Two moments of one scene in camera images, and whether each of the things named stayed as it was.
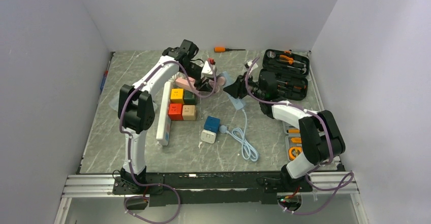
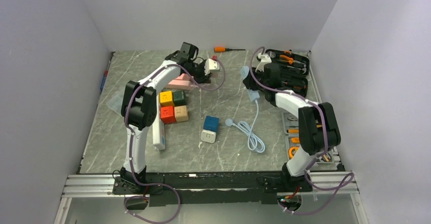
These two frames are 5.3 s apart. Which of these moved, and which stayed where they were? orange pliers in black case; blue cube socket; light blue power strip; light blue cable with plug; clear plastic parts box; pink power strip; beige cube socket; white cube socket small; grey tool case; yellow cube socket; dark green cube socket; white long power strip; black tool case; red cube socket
Moved: light blue power strip; yellow cube socket; beige cube socket; light blue cable with plug; red cube socket; pink power strip; dark green cube socket; white long power strip
Stayed: blue cube socket; clear plastic parts box; grey tool case; black tool case; orange pliers in black case; white cube socket small
